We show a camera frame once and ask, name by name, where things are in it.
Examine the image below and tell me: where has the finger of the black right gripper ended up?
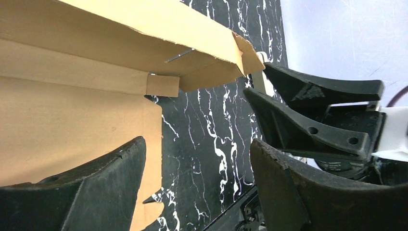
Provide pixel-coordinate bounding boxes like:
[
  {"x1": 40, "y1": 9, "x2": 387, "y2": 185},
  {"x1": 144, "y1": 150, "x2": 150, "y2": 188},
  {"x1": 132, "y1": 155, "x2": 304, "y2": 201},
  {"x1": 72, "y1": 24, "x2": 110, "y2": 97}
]
[
  {"x1": 264, "y1": 62, "x2": 384, "y2": 109},
  {"x1": 243, "y1": 88, "x2": 373, "y2": 161}
]

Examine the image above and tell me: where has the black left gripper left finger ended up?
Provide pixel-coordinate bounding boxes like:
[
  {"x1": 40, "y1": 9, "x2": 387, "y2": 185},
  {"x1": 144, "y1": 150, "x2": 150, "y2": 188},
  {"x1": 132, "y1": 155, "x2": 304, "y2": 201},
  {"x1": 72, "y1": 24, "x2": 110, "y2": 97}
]
[{"x1": 0, "y1": 136, "x2": 146, "y2": 231}]

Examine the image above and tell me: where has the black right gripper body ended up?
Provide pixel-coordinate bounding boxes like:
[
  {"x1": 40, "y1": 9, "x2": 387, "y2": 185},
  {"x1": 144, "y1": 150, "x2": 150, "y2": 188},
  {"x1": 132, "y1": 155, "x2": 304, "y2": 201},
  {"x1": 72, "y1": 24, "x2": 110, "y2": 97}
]
[{"x1": 315, "y1": 103, "x2": 408, "y2": 185}]

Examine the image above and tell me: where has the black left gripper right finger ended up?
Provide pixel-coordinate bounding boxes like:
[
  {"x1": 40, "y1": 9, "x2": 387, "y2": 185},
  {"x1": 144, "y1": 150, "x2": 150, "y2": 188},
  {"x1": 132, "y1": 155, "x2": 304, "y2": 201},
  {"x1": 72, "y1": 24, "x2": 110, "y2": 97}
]
[{"x1": 250, "y1": 139, "x2": 408, "y2": 231}]

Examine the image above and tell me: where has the brown cardboard box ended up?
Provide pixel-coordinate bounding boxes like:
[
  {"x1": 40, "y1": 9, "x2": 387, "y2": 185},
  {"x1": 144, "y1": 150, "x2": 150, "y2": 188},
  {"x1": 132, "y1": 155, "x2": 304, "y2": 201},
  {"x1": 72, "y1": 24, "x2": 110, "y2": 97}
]
[{"x1": 0, "y1": 0, "x2": 264, "y2": 231}]

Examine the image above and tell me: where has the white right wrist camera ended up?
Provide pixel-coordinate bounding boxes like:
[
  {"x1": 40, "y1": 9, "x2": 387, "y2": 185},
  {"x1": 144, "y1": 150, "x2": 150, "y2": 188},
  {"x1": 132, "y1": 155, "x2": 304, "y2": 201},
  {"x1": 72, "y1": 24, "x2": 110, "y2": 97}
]
[{"x1": 373, "y1": 106, "x2": 408, "y2": 162}]

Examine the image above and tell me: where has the aluminium front frame rail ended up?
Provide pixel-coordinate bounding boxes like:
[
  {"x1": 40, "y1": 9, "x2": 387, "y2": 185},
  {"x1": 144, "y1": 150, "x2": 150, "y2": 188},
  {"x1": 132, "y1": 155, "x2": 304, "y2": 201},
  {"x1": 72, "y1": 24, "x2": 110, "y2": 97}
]
[{"x1": 205, "y1": 185, "x2": 267, "y2": 231}]

